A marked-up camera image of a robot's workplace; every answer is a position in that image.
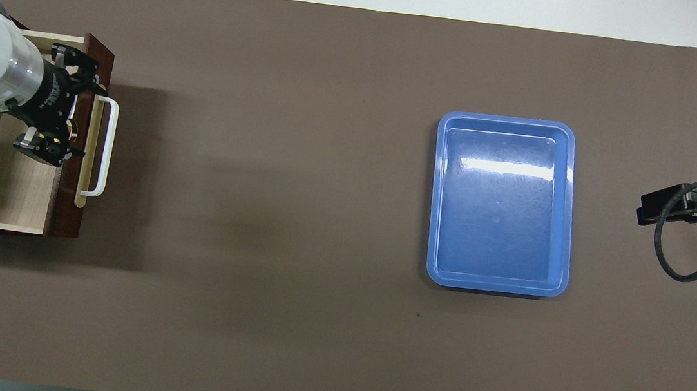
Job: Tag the blue plastic tray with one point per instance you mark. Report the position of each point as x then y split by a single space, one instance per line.
499 237

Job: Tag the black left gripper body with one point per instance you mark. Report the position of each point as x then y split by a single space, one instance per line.
44 99

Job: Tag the brown table mat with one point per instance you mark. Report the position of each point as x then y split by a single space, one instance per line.
320 218

